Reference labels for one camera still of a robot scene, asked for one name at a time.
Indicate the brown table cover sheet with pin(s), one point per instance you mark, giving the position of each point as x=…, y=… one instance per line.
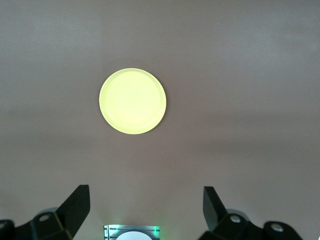
x=225, y=75

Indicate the yellow round plate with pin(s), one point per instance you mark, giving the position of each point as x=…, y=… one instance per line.
x=132, y=101

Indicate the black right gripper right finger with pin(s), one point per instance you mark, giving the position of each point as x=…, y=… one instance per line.
x=212, y=210

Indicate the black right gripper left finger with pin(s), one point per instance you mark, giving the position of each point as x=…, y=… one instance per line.
x=75, y=210

